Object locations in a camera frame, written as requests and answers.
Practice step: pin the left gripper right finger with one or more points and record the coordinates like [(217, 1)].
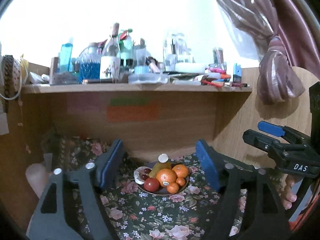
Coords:
[(264, 215)]

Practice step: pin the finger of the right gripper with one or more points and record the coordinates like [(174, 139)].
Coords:
[(270, 128), (273, 147)]

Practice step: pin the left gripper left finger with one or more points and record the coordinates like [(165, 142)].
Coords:
[(53, 219)]

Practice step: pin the small tangerine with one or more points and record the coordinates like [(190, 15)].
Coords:
[(173, 188), (180, 181)]

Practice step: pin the medium orange mandarin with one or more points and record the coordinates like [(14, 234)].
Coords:
[(181, 171)]

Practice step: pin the pink white shell dish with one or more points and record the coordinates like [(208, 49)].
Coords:
[(141, 174)]

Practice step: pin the dark red grape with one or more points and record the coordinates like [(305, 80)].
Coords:
[(144, 177), (147, 170)]

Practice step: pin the red tomato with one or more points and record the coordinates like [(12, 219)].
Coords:
[(151, 185)]

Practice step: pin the large orange with sticker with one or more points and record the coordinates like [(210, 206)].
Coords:
[(166, 176)]

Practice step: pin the orange sleeve forearm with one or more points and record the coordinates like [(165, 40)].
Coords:
[(307, 214)]

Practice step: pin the person's right hand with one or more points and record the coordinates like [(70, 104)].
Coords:
[(287, 196)]

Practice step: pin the beige rolled item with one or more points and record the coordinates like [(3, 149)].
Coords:
[(38, 174)]

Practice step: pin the blue pencil sharpener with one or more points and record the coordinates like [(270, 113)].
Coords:
[(237, 73)]

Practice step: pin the floral dark green cloth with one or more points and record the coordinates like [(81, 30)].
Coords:
[(135, 214)]

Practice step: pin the round glass jar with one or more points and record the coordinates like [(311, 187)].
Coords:
[(218, 68)]

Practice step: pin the tall jar of pencils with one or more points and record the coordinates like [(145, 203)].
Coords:
[(218, 55)]

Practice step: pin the dark round plate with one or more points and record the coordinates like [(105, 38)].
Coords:
[(161, 190)]

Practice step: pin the pink tied curtain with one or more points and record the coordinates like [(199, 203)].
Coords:
[(286, 35)]

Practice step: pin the pink sticky note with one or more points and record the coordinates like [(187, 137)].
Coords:
[(82, 105)]

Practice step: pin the white cosmetics organizer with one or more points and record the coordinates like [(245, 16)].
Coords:
[(178, 57)]

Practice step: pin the orange sticky note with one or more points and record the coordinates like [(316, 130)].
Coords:
[(132, 113)]

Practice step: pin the green sticky note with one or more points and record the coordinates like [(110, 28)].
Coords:
[(135, 101)]

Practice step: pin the wooden shelf board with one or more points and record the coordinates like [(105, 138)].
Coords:
[(125, 87)]

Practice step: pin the patterned headbands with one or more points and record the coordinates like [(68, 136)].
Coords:
[(15, 74)]

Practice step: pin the clear plastic storage box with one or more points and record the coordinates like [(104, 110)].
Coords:
[(148, 78)]

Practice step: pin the blue bead jar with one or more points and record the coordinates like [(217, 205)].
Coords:
[(89, 63)]

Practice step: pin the white illustrated mug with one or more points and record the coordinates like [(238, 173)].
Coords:
[(110, 67)]

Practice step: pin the blue liquid bottle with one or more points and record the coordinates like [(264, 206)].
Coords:
[(65, 56)]

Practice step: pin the green spray bottle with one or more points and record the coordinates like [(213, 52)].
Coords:
[(125, 43)]

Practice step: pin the clear glass wine bottle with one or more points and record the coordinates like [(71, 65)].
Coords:
[(111, 47)]

